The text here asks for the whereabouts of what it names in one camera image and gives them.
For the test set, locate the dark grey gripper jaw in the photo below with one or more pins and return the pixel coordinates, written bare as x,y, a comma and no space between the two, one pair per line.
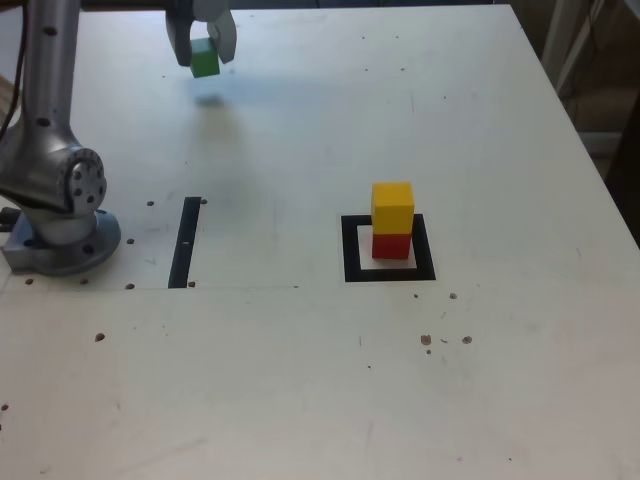
179,35

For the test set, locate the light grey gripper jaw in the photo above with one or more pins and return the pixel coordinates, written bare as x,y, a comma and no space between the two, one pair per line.
226,35

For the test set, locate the green cube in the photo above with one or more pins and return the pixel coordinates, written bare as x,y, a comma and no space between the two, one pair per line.
205,62

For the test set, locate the yellow cube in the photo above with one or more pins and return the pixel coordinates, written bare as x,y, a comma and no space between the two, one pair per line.
392,210

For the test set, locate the red cube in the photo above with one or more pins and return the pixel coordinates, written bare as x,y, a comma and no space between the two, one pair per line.
391,247

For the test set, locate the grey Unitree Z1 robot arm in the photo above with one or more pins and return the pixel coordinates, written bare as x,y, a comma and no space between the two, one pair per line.
47,100

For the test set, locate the black tape square outline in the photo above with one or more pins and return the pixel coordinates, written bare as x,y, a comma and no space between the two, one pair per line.
350,260

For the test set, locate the black tape strip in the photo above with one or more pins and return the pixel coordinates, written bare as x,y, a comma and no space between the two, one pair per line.
184,240

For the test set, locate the white ledge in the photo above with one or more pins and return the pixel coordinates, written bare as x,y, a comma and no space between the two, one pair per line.
602,145

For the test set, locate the white metal frame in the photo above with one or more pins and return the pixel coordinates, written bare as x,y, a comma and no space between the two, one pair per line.
565,45

